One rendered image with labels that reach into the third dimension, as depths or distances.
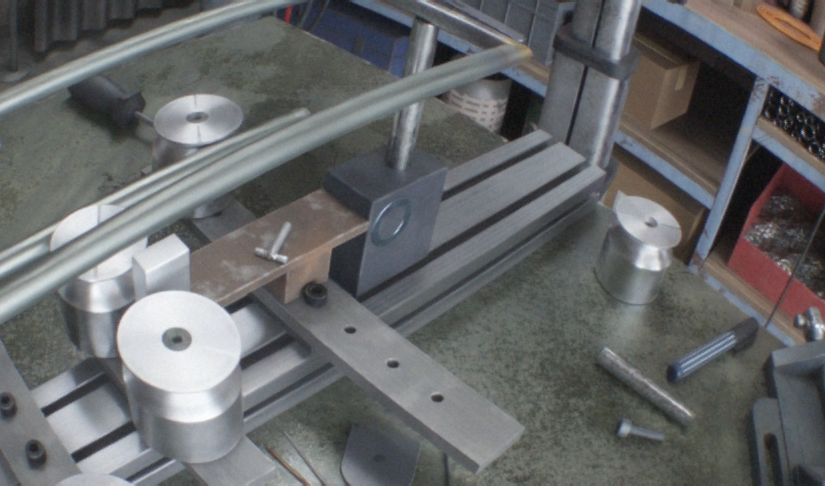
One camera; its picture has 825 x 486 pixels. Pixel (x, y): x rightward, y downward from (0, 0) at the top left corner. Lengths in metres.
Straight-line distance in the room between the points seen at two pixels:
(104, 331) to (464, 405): 0.16
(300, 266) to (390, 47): 1.77
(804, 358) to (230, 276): 0.35
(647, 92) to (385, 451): 1.38
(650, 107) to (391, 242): 1.33
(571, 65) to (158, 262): 0.77
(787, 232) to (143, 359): 1.70
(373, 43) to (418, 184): 1.78
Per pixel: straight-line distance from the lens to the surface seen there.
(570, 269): 0.49
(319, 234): 0.35
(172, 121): 0.40
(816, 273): 1.78
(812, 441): 0.47
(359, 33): 2.18
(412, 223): 0.39
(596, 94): 1.00
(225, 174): 0.22
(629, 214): 0.48
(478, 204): 0.46
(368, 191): 0.36
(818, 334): 0.53
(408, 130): 0.37
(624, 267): 0.47
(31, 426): 0.32
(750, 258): 1.67
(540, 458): 0.38
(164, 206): 0.21
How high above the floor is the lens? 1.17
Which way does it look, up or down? 39 degrees down
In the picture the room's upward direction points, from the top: 12 degrees clockwise
